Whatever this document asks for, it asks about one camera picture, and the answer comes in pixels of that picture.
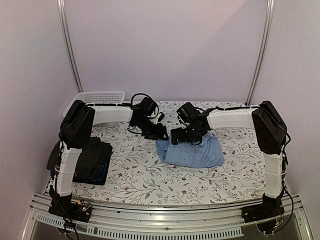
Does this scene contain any white plastic laundry basket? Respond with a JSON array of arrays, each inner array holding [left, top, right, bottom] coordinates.
[[62, 91, 133, 126]]

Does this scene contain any floral patterned table cloth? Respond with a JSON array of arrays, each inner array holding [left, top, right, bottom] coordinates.
[[72, 106, 266, 206]]

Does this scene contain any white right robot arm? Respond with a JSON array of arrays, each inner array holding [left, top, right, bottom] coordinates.
[[170, 100, 291, 218]]

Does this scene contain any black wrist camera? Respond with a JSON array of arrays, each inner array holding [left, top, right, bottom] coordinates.
[[176, 102, 200, 124], [138, 96, 157, 119]]

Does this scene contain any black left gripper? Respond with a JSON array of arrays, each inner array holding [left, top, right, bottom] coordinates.
[[134, 117, 169, 140]]

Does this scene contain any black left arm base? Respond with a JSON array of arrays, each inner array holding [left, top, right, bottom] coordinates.
[[48, 195, 92, 223]]

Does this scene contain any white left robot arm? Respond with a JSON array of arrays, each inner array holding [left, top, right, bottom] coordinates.
[[50, 100, 169, 197]]

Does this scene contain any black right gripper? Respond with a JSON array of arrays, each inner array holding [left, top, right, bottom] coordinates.
[[171, 124, 202, 145]]

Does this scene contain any left aluminium frame post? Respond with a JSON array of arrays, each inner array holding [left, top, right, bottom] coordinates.
[[56, 0, 84, 93]]

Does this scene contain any dark blue folded shirt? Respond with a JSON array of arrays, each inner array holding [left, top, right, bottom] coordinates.
[[72, 161, 110, 186]]

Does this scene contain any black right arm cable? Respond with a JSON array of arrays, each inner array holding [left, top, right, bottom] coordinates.
[[280, 124, 295, 233]]

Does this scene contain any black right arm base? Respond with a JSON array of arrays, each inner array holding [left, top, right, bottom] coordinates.
[[241, 195, 285, 235]]

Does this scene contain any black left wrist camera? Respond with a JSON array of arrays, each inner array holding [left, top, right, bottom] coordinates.
[[138, 96, 157, 119]]

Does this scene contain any perforated metal front panel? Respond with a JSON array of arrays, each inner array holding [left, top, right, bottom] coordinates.
[[34, 212, 244, 239]]

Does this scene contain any right aluminium frame post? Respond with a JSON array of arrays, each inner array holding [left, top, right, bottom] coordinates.
[[245, 0, 275, 106]]

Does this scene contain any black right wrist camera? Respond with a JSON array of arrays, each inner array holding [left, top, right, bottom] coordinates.
[[176, 102, 200, 124]]

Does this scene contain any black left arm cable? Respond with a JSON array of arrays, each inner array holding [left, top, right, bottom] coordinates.
[[126, 92, 165, 126]]

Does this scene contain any light blue long sleeve shirt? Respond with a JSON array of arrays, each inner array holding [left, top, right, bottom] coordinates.
[[155, 132, 224, 169]]

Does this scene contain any black pinstriped folded shirt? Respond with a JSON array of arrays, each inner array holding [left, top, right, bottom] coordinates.
[[46, 136, 113, 179]]

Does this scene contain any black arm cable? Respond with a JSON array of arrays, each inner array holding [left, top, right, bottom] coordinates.
[[126, 92, 165, 126], [280, 124, 295, 233]]

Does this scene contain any aluminium front rail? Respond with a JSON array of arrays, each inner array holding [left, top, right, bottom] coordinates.
[[25, 193, 305, 232]]

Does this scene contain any aluminium frame post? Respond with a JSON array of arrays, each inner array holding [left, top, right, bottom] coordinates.
[[56, 0, 84, 93], [245, 0, 275, 106]]

